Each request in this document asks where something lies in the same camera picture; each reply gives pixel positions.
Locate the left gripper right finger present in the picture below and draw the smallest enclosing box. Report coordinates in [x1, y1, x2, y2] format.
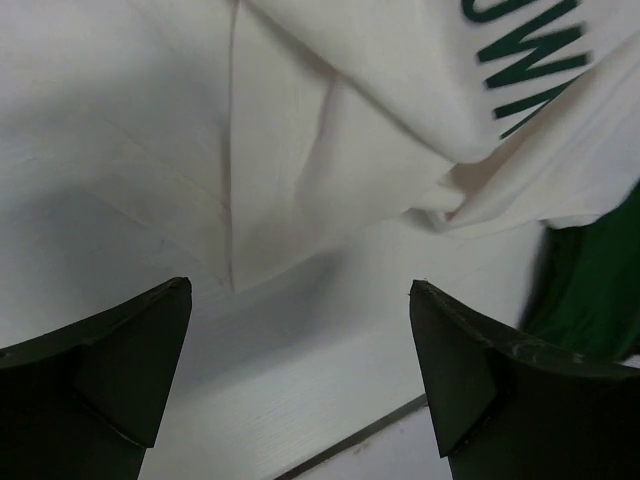
[410, 281, 639, 480]

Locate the white and green raglan t-shirt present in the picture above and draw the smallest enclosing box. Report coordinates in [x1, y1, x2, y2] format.
[0, 0, 640, 362]

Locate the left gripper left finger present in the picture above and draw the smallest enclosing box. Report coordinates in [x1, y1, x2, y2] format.
[1, 277, 192, 480]

